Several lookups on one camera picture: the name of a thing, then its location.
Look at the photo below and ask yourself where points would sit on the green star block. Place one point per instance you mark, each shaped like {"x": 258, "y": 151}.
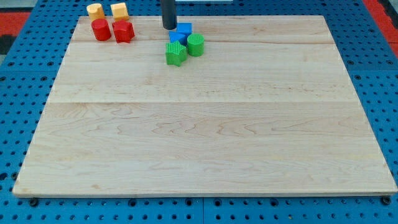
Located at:
{"x": 175, "y": 53}

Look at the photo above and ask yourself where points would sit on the red star block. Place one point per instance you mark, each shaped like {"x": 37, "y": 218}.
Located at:
{"x": 123, "y": 31}

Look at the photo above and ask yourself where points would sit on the green cylinder block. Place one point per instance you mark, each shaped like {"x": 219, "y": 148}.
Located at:
{"x": 195, "y": 45}

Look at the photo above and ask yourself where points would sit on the light wooden board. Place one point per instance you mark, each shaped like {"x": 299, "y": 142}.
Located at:
{"x": 268, "y": 110}

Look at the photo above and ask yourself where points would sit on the blue triangle block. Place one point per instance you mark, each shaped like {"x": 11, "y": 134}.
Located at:
{"x": 177, "y": 37}

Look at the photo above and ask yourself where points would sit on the blue cube block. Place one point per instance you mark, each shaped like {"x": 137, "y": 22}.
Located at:
{"x": 184, "y": 28}

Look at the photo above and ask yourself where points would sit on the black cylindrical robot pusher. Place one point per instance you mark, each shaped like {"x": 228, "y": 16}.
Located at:
{"x": 169, "y": 14}

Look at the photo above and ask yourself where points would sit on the yellow hexagon block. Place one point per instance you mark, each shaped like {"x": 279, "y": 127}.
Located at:
{"x": 119, "y": 12}

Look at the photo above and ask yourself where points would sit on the red cylinder block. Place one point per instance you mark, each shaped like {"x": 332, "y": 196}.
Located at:
{"x": 101, "y": 29}

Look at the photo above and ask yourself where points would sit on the yellow heart block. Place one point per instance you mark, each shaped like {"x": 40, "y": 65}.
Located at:
{"x": 95, "y": 11}

